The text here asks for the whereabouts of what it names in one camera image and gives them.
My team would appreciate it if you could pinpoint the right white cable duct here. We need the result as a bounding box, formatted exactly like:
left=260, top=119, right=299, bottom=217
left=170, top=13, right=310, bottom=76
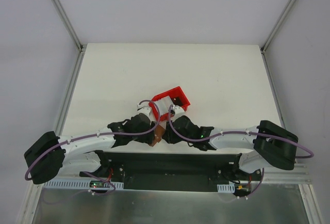
left=217, top=183, right=235, bottom=194

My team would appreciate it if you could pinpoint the red plastic card tray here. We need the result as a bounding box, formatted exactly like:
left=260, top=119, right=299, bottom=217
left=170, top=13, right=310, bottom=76
left=149, top=86, right=190, bottom=121

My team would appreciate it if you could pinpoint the left aluminium table rail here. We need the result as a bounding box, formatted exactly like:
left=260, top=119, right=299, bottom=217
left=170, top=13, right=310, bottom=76
left=54, top=45, right=87, bottom=135

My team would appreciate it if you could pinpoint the left aluminium frame post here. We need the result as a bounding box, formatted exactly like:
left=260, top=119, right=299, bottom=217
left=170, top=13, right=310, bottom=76
left=51, top=0, right=84, bottom=52

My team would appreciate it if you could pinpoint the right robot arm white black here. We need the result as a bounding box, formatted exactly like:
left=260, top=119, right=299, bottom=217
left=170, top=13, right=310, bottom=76
left=162, top=116, right=298, bottom=180

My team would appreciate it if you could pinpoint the aluminium frame post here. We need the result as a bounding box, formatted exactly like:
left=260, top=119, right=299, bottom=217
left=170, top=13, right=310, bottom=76
left=51, top=0, right=84, bottom=52
left=260, top=0, right=298, bottom=54

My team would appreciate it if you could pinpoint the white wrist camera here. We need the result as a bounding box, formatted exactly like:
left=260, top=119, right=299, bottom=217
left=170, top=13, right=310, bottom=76
left=170, top=105, right=185, bottom=118
left=137, top=104, right=152, bottom=118

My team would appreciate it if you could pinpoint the white cards stack in tray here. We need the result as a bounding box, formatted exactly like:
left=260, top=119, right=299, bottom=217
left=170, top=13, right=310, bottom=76
left=156, top=96, right=174, bottom=115

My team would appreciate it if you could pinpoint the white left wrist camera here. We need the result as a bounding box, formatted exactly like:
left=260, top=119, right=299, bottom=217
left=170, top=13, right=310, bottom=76
left=137, top=104, right=152, bottom=118

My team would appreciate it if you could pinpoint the brown leather card holder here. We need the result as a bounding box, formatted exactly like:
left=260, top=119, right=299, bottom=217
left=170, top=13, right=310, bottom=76
left=150, top=121, right=167, bottom=147

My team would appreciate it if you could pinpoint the left white cable duct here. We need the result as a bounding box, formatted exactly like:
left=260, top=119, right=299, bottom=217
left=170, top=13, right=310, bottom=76
left=44, top=179, right=124, bottom=190

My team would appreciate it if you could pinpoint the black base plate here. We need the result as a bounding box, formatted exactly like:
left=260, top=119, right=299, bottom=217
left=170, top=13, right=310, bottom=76
left=88, top=151, right=261, bottom=192

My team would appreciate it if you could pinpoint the white cable duct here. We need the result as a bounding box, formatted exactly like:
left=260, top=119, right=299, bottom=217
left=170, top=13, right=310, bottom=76
left=217, top=183, right=235, bottom=194
left=44, top=179, right=124, bottom=190

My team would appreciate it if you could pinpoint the right aluminium frame post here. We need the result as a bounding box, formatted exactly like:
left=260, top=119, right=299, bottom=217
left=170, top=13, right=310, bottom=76
left=260, top=0, right=298, bottom=54

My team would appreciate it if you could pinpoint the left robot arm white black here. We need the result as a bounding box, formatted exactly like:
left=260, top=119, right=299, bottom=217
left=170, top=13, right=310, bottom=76
left=24, top=113, right=158, bottom=185

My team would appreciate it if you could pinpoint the aluminium front rail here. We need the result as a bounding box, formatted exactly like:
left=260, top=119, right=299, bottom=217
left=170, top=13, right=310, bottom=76
left=263, top=164, right=311, bottom=184

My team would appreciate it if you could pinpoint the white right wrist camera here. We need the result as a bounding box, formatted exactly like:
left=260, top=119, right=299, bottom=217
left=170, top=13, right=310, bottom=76
left=170, top=105, right=185, bottom=118

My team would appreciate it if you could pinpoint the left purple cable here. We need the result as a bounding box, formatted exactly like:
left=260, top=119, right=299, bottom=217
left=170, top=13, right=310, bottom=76
left=24, top=99, right=162, bottom=204

